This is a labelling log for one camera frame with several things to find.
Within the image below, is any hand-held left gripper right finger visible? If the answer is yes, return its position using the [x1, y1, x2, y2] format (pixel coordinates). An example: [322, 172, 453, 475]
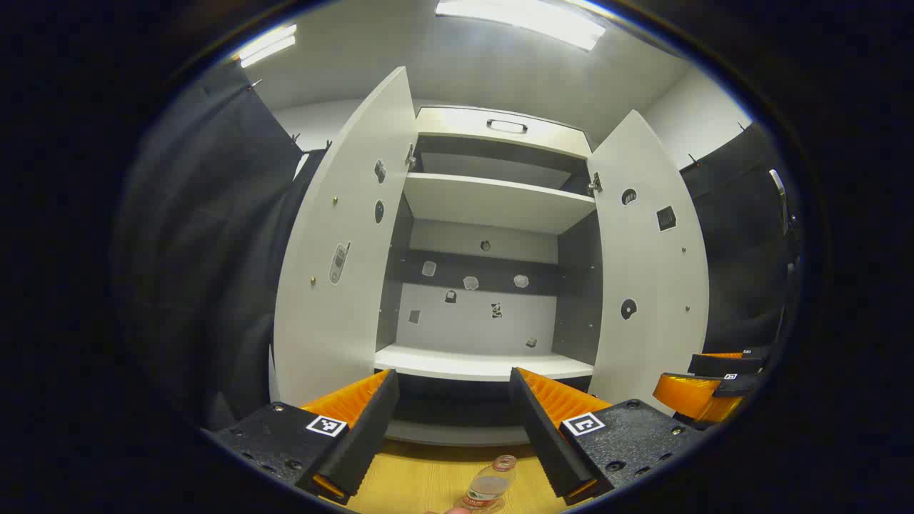
[508, 367, 708, 506]

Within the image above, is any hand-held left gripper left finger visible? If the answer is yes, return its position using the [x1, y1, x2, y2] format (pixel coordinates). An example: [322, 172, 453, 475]
[204, 369, 401, 506]

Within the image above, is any clear water bottle red label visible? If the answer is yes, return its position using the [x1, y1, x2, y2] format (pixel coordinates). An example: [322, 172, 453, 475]
[457, 455, 518, 513]

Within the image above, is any black backdrop cloth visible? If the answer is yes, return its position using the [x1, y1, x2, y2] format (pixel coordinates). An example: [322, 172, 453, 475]
[113, 61, 304, 433]
[678, 121, 804, 354]
[214, 143, 333, 429]

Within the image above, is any silver metal bar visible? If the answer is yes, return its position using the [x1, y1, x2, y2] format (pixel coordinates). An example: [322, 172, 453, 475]
[769, 168, 790, 236]

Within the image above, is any white cabinet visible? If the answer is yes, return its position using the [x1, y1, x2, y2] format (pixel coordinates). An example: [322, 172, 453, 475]
[375, 106, 601, 447]

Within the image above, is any small ceiling light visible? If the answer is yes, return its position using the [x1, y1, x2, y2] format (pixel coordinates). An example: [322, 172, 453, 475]
[238, 24, 298, 69]

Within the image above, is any large ceiling light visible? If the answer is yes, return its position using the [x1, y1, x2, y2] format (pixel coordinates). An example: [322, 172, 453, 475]
[436, 0, 606, 52]

